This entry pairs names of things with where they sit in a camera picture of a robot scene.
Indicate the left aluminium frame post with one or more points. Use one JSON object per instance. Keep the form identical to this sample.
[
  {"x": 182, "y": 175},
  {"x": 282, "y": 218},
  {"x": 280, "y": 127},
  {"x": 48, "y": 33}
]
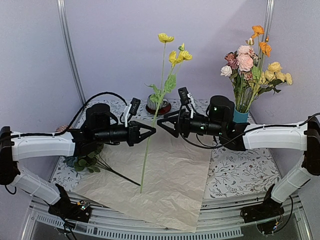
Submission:
[{"x": 62, "y": 13}]

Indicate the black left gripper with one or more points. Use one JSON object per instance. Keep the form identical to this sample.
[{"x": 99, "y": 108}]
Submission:
[{"x": 134, "y": 136}]

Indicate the cream wrapping paper sheet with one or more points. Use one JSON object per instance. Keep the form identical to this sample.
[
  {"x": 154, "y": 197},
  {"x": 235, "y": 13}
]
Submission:
[{"x": 161, "y": 180}]

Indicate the large pink peony stem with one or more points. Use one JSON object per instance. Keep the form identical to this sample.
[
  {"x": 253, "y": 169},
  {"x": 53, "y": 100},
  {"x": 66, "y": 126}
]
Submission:
[{"x": 247, "y": 77}]

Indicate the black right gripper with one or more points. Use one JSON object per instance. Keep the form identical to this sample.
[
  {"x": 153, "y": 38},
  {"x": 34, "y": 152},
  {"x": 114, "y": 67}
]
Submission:
[{"x": 182, "y": 122}]

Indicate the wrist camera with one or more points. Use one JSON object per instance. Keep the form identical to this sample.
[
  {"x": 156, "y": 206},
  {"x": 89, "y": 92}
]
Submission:
[
  {"x": 186, "y": 99},
  {"x": 131, "y": 110}
]

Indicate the yellow rose stem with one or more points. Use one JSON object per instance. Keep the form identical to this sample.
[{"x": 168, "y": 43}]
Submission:
[{"x": 268, "y": 81}]

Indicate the aluminium table front rail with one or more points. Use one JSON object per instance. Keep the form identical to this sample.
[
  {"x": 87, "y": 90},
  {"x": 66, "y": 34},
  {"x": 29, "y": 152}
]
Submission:
[{"x": 219, "y": 219}]

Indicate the orange poppy stem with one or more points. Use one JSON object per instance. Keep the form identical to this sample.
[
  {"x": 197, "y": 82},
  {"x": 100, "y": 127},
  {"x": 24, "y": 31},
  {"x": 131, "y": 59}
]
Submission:
[{"x": 264, "y": 50}]

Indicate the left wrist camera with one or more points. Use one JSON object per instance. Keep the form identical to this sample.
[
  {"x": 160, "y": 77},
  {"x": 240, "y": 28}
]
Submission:
[{"x": 131, "y": 110}]

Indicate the striped cup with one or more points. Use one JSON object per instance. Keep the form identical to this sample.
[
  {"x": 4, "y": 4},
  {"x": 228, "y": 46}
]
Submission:
[{"x": 153, "y": 102}]

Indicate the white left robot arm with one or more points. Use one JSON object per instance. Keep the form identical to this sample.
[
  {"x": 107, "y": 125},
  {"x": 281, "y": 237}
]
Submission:
[{"x": 26, "y": 159}]

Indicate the aluminium frame post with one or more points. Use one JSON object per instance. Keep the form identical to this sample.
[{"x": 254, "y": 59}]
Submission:
[
  {"x": 62, "y": 13},
  {"x": 268, "y": 20}
]

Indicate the yellow poppy stem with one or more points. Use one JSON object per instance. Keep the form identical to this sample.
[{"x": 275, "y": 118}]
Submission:
[{"x": 175, "y": 58}]

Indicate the white and mauve rose stem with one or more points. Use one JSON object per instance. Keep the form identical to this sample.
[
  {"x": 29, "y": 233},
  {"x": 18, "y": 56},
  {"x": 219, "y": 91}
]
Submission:
[{"x": 232, "y": 71}]

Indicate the dark red saucer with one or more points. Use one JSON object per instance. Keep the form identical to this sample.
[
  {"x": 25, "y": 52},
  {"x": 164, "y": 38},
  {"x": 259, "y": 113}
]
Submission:
[{"x": 162, "y": 111}]

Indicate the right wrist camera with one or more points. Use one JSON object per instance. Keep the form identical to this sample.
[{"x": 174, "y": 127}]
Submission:
[{"x": 186, "y": 99}]

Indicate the teal vase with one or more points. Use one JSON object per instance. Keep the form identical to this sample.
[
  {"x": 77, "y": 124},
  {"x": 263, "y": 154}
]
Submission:
[{"x": 240, "y": 117}]

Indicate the right aluminium frame post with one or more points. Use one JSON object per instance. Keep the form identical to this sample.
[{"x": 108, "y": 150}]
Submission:
[{"x": 268, "y": 20}]

